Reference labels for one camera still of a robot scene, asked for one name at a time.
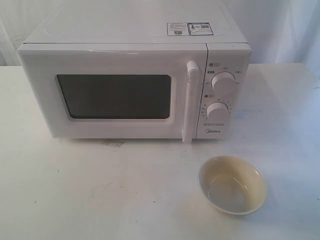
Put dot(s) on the blue warning label sticker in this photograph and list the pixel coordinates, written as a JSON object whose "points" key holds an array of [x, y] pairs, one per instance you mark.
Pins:
{"points": [[189, 29]]}

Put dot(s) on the white microwave door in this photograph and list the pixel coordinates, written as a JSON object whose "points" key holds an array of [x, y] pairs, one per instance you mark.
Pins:
{"points": [[117, 91]]}

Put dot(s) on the white microwave oven body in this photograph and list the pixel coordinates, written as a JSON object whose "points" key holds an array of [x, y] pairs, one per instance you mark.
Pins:
{"points": [[145, 22]]}

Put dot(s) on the upper white control knob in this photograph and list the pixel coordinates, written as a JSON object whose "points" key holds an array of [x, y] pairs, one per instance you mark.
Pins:
{"points": [[223, 80]]}

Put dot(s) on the cream ceramic bowl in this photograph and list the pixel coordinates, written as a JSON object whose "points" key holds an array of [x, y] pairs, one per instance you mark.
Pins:
{"points": [[232, 185]]}

